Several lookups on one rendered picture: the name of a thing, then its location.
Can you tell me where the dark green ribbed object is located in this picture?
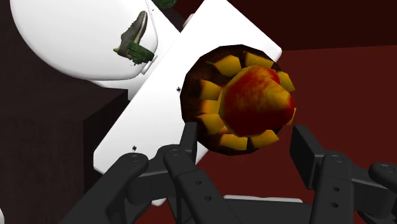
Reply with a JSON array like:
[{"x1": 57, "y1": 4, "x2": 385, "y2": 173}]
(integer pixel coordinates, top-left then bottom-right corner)
[
  {"x1": 151, "y1": 0, "x2": 178, "y2": 10},
  {"x1": 126, "y1": 41, "x2": 155, "y2": 66}
]

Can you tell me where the red yellow apple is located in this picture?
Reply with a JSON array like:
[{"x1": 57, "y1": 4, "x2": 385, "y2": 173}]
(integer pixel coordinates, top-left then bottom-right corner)
[{"x1": 218, "y1": 65, "x2": 295, "y2": 137}]

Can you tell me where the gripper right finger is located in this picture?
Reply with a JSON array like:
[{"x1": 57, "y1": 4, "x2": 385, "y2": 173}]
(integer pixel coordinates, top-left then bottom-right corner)
[{"x1": 289, "y1": 124, "x2": 397, "y2": 224}]

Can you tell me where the dark bowl with yellow pattern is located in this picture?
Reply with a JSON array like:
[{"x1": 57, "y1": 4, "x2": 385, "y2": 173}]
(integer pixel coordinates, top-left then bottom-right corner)
[{"x1": 179, "y1": 44, "x2": 297, "y2": 157}]

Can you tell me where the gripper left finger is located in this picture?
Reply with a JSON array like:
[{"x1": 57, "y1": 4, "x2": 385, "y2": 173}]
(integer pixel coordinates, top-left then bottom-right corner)
[{"x1": 60, "y1": 122, "x2": 242, "y2": 224}]

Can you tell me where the grey green sneaker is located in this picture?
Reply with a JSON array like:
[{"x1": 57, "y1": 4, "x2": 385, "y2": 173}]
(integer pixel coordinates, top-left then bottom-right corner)
[{"x1": 113, "y1": 10, "x2": 149, "y2": 60}]

